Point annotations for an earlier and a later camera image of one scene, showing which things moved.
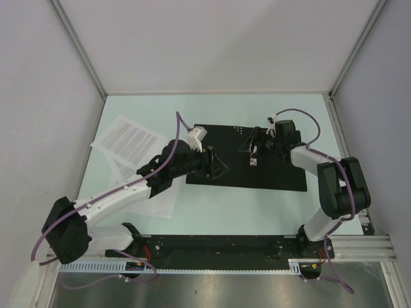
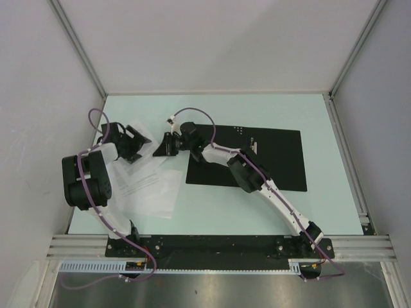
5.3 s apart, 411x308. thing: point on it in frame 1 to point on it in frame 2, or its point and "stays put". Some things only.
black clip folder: (244, 156) stays put
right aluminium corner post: (363, 34) stays put
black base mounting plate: (224, 251) stays put
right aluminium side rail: (338, 133) stays put
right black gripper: (257, 135) to (167, 149)
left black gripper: (210, 165) to (137, 141)
